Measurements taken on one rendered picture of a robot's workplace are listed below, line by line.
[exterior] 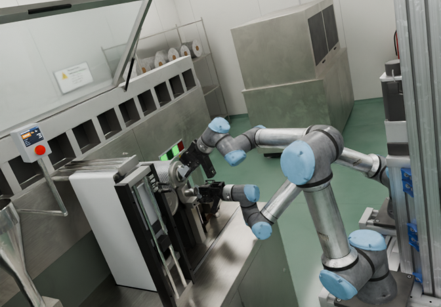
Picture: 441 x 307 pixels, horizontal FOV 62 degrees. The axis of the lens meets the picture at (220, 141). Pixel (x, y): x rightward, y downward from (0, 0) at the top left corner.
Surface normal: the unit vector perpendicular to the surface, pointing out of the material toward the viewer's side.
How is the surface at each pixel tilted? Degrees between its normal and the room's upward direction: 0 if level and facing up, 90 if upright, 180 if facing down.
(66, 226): 90
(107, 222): 90
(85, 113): 90
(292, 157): 84
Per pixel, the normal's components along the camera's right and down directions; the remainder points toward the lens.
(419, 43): -0.58, 0.42
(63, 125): 0.87, -0.07
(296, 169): -0.80, 0.28
